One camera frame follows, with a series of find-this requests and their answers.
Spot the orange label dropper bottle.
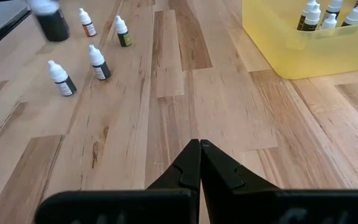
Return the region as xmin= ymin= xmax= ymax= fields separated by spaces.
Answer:
xmin=78 ymin=7 xmax=98 ymax=38

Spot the red label dropper bottle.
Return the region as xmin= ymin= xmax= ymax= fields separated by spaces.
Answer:
xmin=88 ymin=44 xmax=112 ymax=82

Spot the purple small dropper bottle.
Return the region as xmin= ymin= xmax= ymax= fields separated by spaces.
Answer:
xmin=340 ymin=2 xmax=358 ymax=27

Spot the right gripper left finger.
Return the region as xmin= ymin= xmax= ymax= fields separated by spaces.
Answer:
xmin=35 ymin=139 xmax=201 ymax=224

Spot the dark small dropper bottle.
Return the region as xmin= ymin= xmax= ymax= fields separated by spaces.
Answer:
xmin=301 ymin=2 xmax=322 ymax=32
xmin=321 ymin=0 xmax=344 ymax=24

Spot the dark green dropper bottle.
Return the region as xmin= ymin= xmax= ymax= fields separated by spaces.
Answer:
xmin=47 ymin=59 xmax=78 ymax=97

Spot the yellow translucent plastic bin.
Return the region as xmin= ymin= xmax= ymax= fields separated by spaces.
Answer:
xmin=242 ymin=0 xmax=358 ymax=80

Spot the dark dropper bottle white label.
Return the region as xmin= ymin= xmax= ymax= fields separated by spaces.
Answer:
xmin=25 ymin=0 xmax=71 ymax=43
xmin=296 ymin=0 xmax=318 ymax=31
xmin=319 ymin=12 xmax=338 ymax=31

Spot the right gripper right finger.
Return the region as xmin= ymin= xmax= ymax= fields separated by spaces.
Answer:
xmin=201 ymin=139 xmax=358 ymax=224

